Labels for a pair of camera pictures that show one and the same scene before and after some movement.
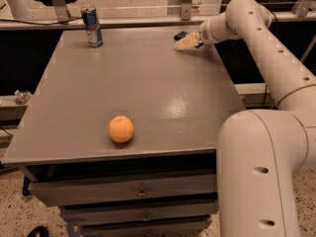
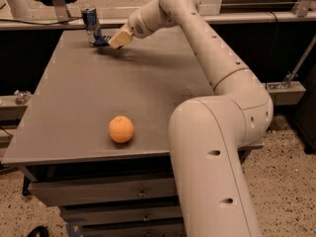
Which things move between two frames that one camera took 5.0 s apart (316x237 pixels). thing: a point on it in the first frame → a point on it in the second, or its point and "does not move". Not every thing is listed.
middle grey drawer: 139,211 does not move
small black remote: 180,36 → 103,41
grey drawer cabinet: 123,137 does not move
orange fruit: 121,128 does not move
